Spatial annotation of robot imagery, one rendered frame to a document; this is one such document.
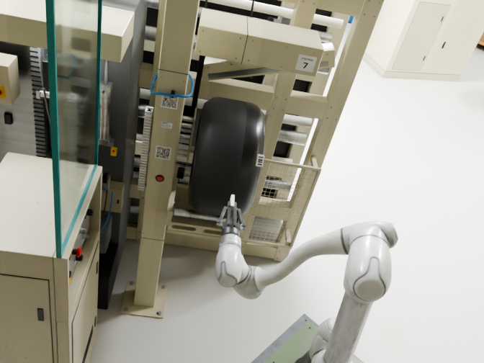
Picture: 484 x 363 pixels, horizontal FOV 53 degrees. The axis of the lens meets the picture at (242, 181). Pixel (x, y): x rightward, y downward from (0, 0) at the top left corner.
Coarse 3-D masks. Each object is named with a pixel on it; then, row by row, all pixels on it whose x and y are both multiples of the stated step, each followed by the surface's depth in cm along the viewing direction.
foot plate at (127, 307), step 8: (128, 280) 324; (128, 288) 319; (160, 288) 324; (128, 296) 314; (160, 296) 319; (128, 304) 310; (160, 304) 315; (120, 312) 304; (128, 312) 305; (136, 312) 306; (144, 312) 308; (152, 312) 309; (160, 312) 309
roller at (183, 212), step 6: (174, 210) 252; (180, 210) 253; (186, 210) 253; (192, 210) 254; (180, 216) 254; (186, 216) 254; (192, 216) 254; (198, 216) 254; (204, 216) 254; (210, 216) 255; (216, 216) 255
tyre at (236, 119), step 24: (216, 120) 224; (240, 120) 227; (264, 120) 236; (216, 144) 220; (240, 144) 222; (192, 168) 268; (216, 168) 221; (240, 168) 222; (192, 192) 231; (216, 192) 226; (240, 192) 226
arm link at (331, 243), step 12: (312, 240) 179; (324, 240) 175; (336, 240) 172; (300, 252) 180; (312, 252) 178; (324, 252) 176; (336, 252) 174; (288, 264) 186; (300, 264) 185; (252, 276) 196; (264, 276) 196; (276, 276) 193; (240, 288) 197; (252, 288) 196; (264, 288) 201
